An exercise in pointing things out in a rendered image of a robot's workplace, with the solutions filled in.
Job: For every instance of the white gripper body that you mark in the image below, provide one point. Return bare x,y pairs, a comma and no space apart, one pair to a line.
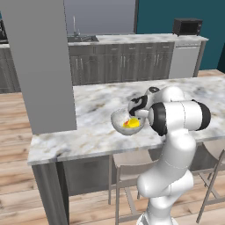
142,113

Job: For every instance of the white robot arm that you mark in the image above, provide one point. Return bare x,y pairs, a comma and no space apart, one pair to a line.
175,164

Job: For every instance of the yellow cup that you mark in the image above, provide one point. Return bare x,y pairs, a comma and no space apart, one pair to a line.
133,123

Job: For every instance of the grey bowl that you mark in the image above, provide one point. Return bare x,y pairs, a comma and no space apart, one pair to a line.
118,124

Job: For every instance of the marble top dining island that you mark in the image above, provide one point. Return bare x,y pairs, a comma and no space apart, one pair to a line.
96,117

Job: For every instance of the grey cupboard run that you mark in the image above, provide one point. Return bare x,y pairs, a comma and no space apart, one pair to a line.
117,63
8,70

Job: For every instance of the grey metal stool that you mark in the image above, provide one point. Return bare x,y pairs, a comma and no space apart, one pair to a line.
215,172
129,172

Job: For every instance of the silver dishwasher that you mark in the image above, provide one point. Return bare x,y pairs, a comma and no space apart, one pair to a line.
184,61

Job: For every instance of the steel sink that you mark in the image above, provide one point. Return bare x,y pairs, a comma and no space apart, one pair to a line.
83,38

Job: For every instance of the black microwave oven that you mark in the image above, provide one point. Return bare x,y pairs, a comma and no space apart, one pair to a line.
187,26

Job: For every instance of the steel tap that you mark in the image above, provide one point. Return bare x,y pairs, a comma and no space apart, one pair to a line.
75,27

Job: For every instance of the large grey block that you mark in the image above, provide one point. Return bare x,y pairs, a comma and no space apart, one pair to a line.
41,64

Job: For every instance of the black appliance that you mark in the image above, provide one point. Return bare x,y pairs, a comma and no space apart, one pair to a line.
2,31

